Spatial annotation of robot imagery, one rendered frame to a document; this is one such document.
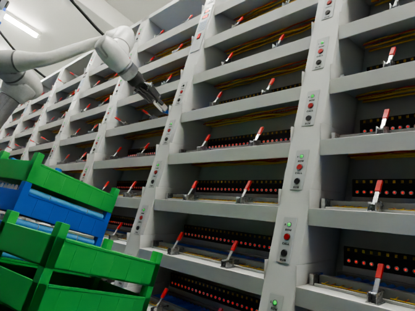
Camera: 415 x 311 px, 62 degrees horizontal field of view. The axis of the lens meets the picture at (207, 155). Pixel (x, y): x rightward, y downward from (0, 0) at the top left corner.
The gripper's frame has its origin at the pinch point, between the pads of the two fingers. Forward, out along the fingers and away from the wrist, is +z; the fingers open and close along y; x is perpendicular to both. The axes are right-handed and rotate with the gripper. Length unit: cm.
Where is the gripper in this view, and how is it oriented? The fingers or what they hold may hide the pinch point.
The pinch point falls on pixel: (160, 105)
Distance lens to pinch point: 178.4
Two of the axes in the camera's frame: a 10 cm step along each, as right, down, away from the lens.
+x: -4.0, 7.9, -4.6
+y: -7.1, 0.5, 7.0
